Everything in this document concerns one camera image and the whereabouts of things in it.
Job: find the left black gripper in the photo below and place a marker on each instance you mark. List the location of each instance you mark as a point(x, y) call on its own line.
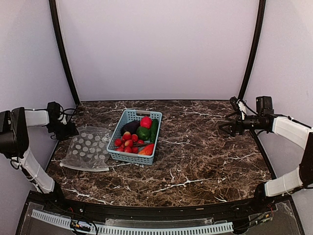
point(72, 130)

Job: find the green toy avocado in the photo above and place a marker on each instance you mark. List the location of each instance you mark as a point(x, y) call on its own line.
point(143, 133)

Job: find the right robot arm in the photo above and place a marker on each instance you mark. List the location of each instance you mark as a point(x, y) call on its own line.
point(296, 133)

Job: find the black front rail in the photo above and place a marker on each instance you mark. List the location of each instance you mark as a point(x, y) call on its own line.
point(98, 212)

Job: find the purple toy eggplant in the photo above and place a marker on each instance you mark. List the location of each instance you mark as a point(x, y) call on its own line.
point(130, 127)

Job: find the polka dot zip bag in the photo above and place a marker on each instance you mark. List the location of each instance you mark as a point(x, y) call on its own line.
point(88, 150)

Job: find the orange red toy mango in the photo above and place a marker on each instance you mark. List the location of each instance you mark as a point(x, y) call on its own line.
point(148, 150)

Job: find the light blue plastic basket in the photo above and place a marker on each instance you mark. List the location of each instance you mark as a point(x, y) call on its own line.
point(129, 115)

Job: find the green toy cucumber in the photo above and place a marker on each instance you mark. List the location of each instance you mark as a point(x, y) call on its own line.
point(153, 130)

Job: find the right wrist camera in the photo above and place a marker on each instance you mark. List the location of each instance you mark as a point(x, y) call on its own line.
point(240, 107)

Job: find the left black frame post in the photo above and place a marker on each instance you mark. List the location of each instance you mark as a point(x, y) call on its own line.
point(62, 50)

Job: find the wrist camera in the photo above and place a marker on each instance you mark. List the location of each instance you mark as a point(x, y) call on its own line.
point(240, 107)
point(55, 115)

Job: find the red wrinkled toy ball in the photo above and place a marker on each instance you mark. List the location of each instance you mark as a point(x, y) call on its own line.
point(146, 122)

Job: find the black frame post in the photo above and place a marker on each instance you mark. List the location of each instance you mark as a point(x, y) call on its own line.
point(62, 50)
point(253, 49)

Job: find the right black frame post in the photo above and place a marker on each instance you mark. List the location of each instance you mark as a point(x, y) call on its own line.
point(253, 49)

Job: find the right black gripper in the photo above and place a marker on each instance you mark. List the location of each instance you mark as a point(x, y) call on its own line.
point(234, 127)

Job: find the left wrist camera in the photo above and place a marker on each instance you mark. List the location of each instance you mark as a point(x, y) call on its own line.
point(55, 115)

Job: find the grey slotted cable duct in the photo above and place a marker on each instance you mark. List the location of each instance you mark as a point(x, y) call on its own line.
point(135, 227)

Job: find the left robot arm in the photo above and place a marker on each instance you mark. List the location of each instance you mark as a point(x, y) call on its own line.
point(14, 143)

